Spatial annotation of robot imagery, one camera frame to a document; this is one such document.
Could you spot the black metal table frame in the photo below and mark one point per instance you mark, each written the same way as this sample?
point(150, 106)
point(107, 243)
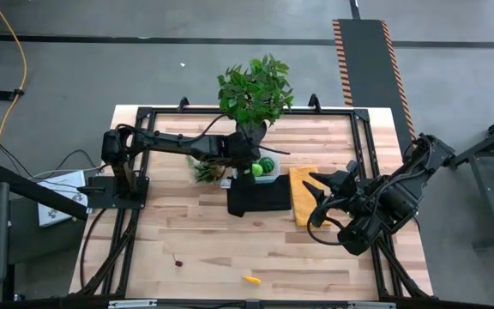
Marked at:
point(178, 110)

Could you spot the white cloth label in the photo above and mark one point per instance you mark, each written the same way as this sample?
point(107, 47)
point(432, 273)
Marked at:
point(226, 184)

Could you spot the light green toy cabbage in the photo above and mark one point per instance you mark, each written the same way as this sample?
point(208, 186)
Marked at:
point(257, 170)

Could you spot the yellow toy banana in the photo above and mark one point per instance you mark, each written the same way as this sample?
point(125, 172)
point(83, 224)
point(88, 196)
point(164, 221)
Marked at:
point(252, 280)

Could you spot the yellow cloth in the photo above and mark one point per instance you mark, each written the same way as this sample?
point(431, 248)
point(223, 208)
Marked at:
point(296, 210)

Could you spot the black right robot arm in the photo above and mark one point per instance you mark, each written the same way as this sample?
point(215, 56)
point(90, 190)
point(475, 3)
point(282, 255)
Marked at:
point(401, 197)

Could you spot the white booklet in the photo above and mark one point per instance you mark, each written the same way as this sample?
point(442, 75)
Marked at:
point(54, 216)

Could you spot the black cloth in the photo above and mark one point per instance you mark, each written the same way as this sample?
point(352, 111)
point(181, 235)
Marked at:
point(260, 199)

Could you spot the leafy green potted tree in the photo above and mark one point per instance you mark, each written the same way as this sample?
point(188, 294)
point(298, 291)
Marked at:
point(253, 92)

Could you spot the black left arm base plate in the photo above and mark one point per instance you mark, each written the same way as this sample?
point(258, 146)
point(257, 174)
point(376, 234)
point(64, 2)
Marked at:
point(101, 199)

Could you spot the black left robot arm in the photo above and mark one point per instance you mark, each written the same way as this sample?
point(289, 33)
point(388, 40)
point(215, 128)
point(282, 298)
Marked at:
point(178, 146)

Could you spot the silver metal bracket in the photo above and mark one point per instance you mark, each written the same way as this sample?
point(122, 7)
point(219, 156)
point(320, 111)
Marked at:
point(131, 304)
point(371, 305)

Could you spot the striped green toy watermelon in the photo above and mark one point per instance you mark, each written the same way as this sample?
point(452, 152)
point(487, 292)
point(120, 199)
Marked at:
point(267, 165)

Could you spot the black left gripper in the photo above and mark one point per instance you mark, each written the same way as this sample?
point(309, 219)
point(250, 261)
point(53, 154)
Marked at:
point(242, 152)

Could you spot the black metal stand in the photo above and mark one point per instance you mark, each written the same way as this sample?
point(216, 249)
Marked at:
point(493, 141)

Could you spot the black floor mat striped edges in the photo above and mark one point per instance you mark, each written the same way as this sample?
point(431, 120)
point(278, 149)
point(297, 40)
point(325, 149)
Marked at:
point(369, 86)

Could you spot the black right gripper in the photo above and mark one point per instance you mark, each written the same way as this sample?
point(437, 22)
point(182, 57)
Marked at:
point(358, 206)

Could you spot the clear plastic tupperware container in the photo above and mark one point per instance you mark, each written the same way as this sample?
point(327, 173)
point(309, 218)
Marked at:
point(275, 171)

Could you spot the red toy cherry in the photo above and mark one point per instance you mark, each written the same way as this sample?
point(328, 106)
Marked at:
point(178, 263)

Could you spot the black diagonal beam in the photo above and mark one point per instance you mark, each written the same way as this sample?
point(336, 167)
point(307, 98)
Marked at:
point(37, 191)

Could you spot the small spiky succulent plant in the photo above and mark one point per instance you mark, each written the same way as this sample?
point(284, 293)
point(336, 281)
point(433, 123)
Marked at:
point(206, 173)

